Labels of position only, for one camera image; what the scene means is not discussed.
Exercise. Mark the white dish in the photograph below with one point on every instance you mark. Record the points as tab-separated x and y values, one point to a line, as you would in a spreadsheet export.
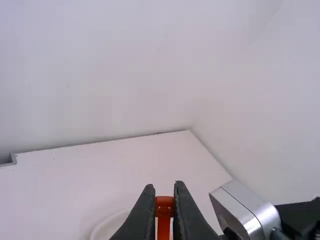
110	225

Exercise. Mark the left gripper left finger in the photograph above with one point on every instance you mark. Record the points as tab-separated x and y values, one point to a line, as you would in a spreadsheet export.
140	220

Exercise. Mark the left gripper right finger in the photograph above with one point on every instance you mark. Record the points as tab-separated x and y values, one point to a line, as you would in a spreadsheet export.
187	220

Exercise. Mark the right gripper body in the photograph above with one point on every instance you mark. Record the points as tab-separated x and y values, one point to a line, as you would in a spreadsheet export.
300	220

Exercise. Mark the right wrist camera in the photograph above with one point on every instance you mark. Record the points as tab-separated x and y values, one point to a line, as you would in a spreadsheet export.
245	207

